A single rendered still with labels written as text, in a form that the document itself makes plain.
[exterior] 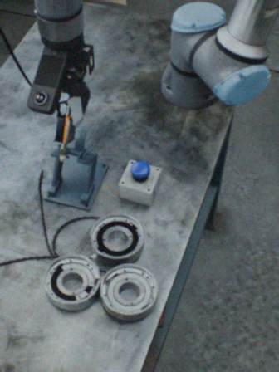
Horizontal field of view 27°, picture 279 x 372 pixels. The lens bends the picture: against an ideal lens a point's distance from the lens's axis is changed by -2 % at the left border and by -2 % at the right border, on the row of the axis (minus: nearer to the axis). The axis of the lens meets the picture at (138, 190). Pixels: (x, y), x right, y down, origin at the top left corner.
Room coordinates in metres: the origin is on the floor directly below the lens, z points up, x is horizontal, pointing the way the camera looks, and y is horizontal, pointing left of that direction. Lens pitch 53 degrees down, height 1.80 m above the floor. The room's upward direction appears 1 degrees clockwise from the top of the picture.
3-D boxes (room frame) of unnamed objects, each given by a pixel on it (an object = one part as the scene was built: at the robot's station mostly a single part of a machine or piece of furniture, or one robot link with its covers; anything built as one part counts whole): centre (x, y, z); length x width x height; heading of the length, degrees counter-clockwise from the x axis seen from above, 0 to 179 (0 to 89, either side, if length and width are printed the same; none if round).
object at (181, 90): (1.08, -0.13, 0.85); 0.15 x 0.15 x 0.10
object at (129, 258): (0.62, 0.04, 0.82); 0.10 x 0.10 x 0.04
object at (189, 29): (1.07, -0.13, 0.97); 0.13 x 0.12 x 0.14; 29
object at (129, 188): (0.77, -0.01, 0.82); 0.08 x 0.07 x 0.05; 161
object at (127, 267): (0.50, 0.01, 0.82); 0.10 x 0.10 x 0.04
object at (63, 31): (0.79, 0.13, 1.22); 0.08 x 0.08 x 0.05
